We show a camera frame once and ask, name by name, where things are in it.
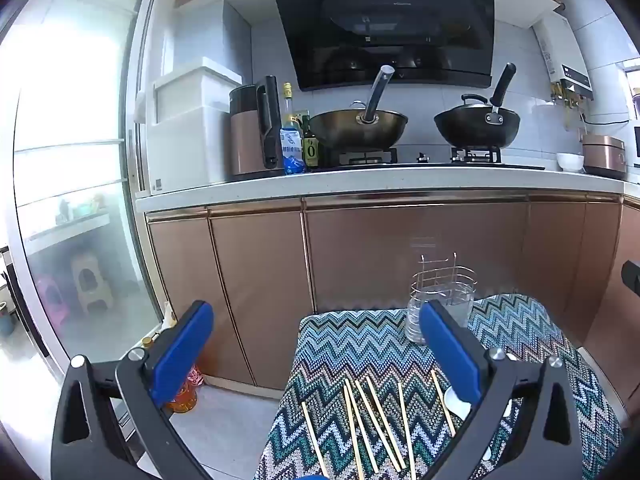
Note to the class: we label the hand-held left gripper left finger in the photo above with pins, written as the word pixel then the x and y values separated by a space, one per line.
pixel 182 355

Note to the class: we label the white water heater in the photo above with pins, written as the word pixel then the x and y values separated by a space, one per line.
pixel 562 50

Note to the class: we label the white storage bin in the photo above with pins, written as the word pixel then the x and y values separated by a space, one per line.
pixel 190 125

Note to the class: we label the rose gold rice cooker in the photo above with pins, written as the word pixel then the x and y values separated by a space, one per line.
pixel 604 152

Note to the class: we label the glass sliding door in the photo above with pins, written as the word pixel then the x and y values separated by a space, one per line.
pixel 75 135

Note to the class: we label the dark bottle with green label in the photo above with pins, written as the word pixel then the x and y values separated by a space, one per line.
pixel 311 150

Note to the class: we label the steel wok lid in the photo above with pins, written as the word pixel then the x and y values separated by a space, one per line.
pixel 477 106

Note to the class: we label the beige plastic stool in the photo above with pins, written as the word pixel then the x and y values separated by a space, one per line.
pixel 91 282

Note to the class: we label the blue bucket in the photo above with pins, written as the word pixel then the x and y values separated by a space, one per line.
pixel 5 321

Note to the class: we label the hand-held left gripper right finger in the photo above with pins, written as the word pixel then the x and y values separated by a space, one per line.
pixel 450 355

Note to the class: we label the pink plastic stool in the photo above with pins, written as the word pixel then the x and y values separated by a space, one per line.
pixel 52 305

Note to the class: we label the row of chopsticks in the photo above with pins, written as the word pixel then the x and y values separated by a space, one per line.
pixel 385 425

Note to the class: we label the brown kitchen base cabinet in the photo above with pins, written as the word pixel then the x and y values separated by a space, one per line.
pixel 360 255

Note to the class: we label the black gas stove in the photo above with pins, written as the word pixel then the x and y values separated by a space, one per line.
pixel 425 160

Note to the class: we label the amber oil bottle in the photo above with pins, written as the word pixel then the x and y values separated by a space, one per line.
pixel 181 395

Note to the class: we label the zigzag knitted cloth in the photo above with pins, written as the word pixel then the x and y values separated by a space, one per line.
pixel 360 340

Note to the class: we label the blue and white packet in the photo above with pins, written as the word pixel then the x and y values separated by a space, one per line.
pixel 292 152

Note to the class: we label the clear bottle with yellow cap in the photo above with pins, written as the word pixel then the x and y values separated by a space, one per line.
pixel 288 110

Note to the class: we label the white bowl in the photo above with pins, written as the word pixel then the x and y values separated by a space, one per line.
pixel 570 161

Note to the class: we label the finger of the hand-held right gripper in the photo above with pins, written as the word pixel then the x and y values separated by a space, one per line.
pixel 632 276

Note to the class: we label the black range hood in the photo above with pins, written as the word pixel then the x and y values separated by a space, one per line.
pixel 390 25

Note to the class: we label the pale ceramic spoon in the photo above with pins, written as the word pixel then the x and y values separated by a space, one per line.
pixel 456 401

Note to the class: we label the rose gold electric jug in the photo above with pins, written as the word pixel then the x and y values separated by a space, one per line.
pixel 247 135

